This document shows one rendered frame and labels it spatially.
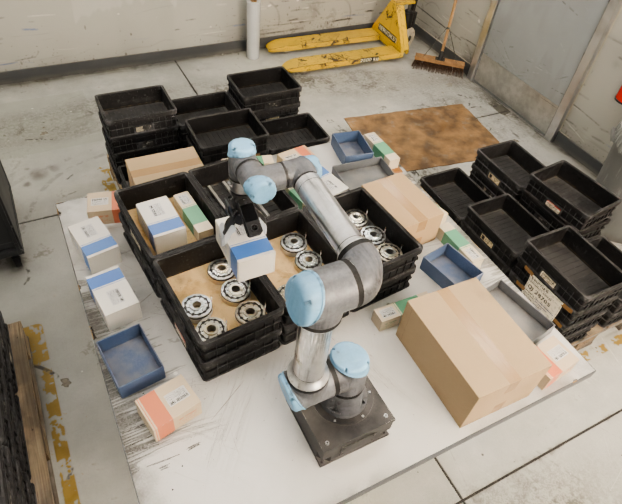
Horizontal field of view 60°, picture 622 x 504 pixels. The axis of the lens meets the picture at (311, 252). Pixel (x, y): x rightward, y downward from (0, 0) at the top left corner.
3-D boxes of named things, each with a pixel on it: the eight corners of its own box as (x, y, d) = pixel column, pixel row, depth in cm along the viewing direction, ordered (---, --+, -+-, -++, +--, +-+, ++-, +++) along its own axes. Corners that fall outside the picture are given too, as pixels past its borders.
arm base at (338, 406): (373, 412, 165) (378, 395, 158) (327, 424, 161) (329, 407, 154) (357, 371, 175) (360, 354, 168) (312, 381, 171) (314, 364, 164)
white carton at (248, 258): (274, 271, 169) (275, 252, 162) (238, 282, 164) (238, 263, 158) (250, 230, 181) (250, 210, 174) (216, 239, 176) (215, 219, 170)
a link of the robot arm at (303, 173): (410, 271, 119) (312, 141, 146) (368, 286, 115) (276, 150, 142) (399, 301, 128) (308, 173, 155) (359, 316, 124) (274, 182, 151)
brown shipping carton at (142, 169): (143, 219, 228) (137, 190, 216) (130, 188, 241) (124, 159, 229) (210, 203, 239) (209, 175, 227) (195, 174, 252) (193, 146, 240)
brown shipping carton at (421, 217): (434, 239, 236) (444, 212, 225) (395, 255, 227) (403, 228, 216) (394, 199, 253) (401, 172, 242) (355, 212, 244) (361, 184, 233)
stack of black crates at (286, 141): (304, 155, 363) (308, 111, 339) (324, 182, 345) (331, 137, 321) (249, 168, 348) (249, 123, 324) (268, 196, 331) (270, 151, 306)
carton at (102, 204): (90, 225, 223) (86, 212, 217) (90, 206, 231) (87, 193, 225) (130, 221, 227) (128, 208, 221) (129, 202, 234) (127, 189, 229)
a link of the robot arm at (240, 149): (234, 155, 140) (222, 138, 145) (234, 188, 148) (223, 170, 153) (262, 150, 143) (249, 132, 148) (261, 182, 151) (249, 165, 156)
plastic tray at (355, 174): (379, 164, 271) (381, 156, 267) (398, 189, 259) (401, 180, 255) (331, 174, 262) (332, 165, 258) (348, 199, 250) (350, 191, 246)
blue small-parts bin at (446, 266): (478, 283, 221) (484, 272, 216) (454, 299, 213) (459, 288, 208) (443, 253, 231) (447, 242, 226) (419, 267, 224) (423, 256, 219)
